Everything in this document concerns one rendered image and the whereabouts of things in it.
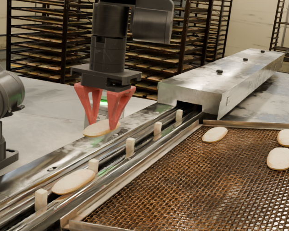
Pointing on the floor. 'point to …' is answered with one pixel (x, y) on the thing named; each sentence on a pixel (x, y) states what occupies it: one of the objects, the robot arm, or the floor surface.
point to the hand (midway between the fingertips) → (102, 122)
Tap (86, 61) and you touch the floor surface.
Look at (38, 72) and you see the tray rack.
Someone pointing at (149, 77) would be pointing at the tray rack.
